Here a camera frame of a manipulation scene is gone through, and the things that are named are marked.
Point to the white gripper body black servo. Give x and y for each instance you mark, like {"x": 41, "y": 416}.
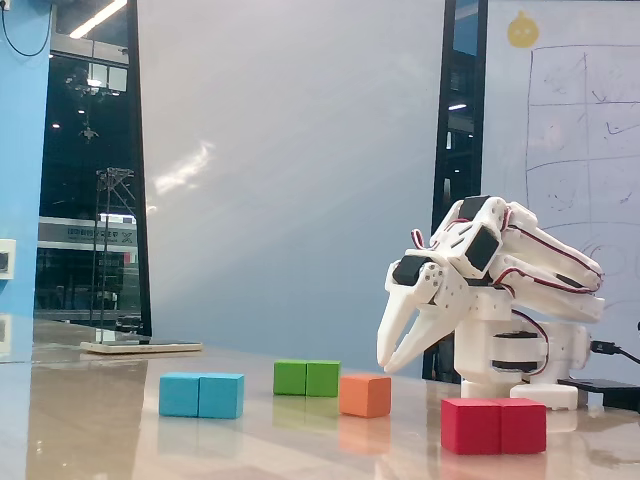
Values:
{"x": 446, "y": 295}

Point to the white fixed gripper finger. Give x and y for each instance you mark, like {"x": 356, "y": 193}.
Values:
{"x": 395, "y": 325}

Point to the white moving gripper finger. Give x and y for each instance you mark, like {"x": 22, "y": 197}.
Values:
{"x": 425, "y": 330}

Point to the small orange cube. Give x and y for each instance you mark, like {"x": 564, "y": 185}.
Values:
{"x": 362, "y": 397}

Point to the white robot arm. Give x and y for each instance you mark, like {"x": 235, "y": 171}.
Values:
{"x": 550, "y": 260}

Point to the green long block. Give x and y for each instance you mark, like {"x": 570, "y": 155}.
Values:
{"x": 306, "y": 379}

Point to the red long block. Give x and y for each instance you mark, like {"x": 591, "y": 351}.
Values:
{"x": 492, "y": 427}

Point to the blue long block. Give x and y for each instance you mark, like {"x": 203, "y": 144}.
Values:
{"x": 200, "y": 397}

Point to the black flat power box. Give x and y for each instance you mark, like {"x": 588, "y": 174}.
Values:
{"x": 610, "y": 392}

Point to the whiteboard with drawn grid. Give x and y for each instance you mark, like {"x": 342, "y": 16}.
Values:
{"x": 560, "y": 125}

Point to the yellow round sticker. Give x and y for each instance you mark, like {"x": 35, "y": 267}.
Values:
{"x": 523, "y": 32}

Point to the ceiling light strip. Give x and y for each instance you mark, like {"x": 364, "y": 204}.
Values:
{"x": 97, "y": 19}

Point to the wide black window post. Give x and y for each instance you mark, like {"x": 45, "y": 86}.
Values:
{"x": 457, "y": 125}

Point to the narrow black window post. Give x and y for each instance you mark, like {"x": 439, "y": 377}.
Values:
{"x": 136, "y": 150}

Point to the white wall socket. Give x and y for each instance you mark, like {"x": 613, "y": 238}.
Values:
{"x": 6, "y": 259}

